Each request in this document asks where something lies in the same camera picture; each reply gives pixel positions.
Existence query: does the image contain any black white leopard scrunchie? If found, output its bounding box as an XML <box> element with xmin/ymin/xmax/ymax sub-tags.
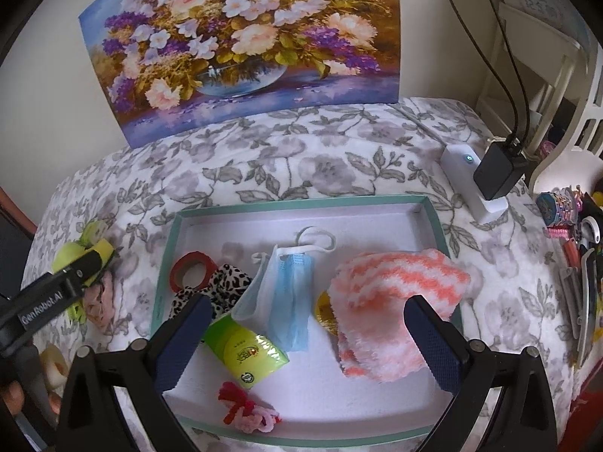
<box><xmin>168</xmin><ymin>263</ymin><xmax>253</xmax><ymax>321</ymax></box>

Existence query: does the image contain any green tissue packet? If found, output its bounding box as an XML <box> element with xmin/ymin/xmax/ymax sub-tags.
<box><xmin>204</xmin><ymin>314</ymin><xmax>289</xmax><ymax>390</ymax></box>

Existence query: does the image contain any orange gold round object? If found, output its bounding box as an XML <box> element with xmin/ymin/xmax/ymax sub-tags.
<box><xmin>314</xmin><ymin>291</ymin><xmax>338</xmax><ymax>336</ymax></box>

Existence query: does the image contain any blue face mask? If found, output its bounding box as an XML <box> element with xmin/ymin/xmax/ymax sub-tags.
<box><xmin>231</xmin><ymin>226</ymin><xmax>336</xmax><ymax>353</ymax></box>

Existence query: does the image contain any floral flower painting canvas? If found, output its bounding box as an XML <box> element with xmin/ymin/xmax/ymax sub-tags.
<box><xmin>79</xmin><ymin>0</ymin><xmax>402</xmax><ymax>148</ymax></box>

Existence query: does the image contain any black power cable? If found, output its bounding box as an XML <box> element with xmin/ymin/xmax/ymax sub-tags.
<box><xmin>441</xmin><ymin>0</ymin><xmax>532</xmax><ymax>149</ymax></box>

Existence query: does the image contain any teal rimmed white box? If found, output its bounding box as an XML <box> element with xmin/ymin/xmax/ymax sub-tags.
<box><xmin>151</xmin><ymin>194</ymin><xmax>451</xmax><ymax>448</ymax></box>

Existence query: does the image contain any red tape roll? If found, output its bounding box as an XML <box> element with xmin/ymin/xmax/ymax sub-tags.
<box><xmin>168</xmin><ymin>251</ymin><xmax>218</xmax><ymax>294</ymax></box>

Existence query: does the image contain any black power adapter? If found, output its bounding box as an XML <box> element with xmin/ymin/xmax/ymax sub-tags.
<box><xmin>473</xmin><ymin>142</ymin><xmax>528</xmax><ymax>200</ymax></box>

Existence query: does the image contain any red pink pipe-cleaner flower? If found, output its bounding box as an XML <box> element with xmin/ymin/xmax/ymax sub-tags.
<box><xmin>218</xmin><ymin>382</ymin><xmax>281</xmax><ymax>435</ymax></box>

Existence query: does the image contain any grey floral tablecloth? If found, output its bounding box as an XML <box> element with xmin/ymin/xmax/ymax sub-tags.
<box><xmin>23</xmin><ymin>98</ymin><xmax>574</xmax><ymax>429</ymax></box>

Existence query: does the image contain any yellow-green microfiber cloth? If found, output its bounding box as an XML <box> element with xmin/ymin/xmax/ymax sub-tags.
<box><xmin>51</xmin><ymin>220</ymin><xmax>115</xmax><ymax>324</ymax></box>

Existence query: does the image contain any pink fuzzy scrunchie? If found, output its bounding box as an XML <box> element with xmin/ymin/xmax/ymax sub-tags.
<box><xmin>83</xmin><ymin>270</ymin><xmax>115</xmax><ymax>333</ymax></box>

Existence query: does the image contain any pink white striped fluffy cloth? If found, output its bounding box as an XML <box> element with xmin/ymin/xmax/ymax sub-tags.
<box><xmin>327</xmin><ymin>249</ymin><xmax>471</xmax><ymax>383</ymax></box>

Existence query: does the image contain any white shelf rack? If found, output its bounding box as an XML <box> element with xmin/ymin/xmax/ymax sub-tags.
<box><xmin>476</xmin><ymin>0</ymin><xmax>602</xmax><ymax>193</ymax></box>

